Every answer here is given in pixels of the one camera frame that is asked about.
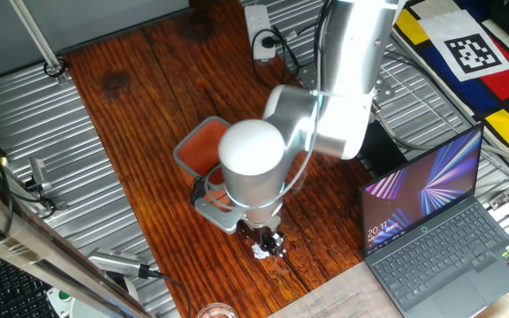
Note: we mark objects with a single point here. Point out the thin metal pole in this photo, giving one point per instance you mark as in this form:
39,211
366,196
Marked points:
38,40

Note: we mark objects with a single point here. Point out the orange trash can grey rim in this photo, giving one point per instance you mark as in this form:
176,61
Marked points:
197,150

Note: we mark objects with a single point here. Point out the black keyboard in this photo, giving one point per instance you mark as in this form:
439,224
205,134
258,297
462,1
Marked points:
16,296

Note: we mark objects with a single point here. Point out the colourful block pattern cloth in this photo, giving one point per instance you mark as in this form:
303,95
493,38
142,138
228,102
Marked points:
506,93

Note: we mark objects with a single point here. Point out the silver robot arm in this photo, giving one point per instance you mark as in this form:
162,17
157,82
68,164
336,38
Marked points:
254,172

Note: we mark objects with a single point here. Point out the white power strip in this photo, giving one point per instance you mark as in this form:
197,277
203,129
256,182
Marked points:
259,26

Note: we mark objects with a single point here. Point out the white paper with marker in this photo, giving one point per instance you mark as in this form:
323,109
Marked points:
466,46

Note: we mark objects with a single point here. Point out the silver depth camera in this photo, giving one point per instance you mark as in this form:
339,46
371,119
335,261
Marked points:
115,261

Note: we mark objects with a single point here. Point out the black power adapter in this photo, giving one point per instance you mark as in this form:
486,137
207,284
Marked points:
382,152

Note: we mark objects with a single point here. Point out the clear glass cup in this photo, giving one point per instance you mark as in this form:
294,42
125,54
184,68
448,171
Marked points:
216,311

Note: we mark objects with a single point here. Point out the white box green button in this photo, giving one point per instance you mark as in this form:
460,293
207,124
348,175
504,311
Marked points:
62,298

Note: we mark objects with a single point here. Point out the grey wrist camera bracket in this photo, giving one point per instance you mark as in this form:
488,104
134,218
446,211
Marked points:
217,214

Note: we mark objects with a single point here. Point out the shiny metal frame bar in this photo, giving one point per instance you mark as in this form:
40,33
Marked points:
38,247

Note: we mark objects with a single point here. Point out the small grey camera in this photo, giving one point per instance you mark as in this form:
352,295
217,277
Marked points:
39,173

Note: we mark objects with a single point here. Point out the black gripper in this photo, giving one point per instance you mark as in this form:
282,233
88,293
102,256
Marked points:
256,234

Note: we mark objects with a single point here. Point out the white paper ball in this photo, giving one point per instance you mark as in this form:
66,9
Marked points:
259,252

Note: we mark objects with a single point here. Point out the dark grey laptop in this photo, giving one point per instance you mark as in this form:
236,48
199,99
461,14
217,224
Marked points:
440,247

